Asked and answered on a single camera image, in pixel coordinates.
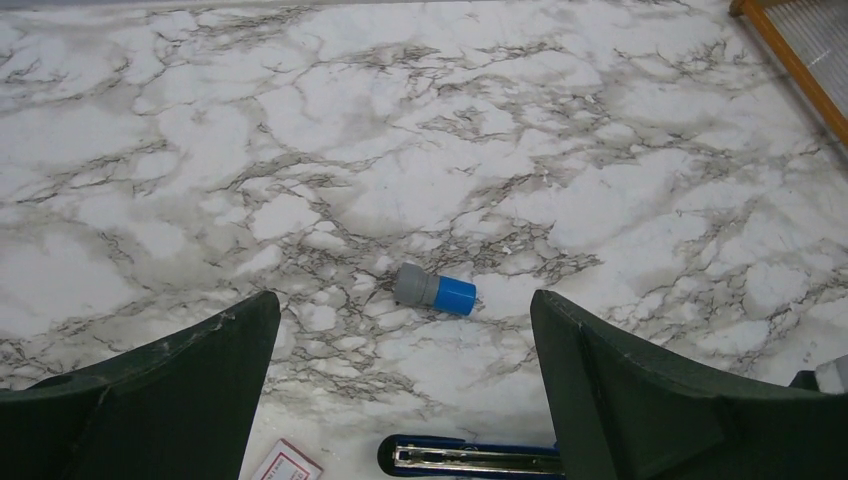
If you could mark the red white staple box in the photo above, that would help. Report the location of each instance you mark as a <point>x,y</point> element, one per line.
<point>286,462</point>

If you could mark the blue black stapler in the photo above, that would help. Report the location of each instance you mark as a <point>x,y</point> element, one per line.
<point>433,456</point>

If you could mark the grey blue small cylinder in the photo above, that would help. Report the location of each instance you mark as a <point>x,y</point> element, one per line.
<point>416,287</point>

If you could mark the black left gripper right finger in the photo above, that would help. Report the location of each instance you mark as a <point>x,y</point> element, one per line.
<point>625,408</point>

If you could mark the orange wooden tiered rack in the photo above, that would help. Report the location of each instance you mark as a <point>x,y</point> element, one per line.
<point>809,38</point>

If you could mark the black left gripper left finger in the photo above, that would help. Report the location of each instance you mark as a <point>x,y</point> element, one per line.
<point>180,407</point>

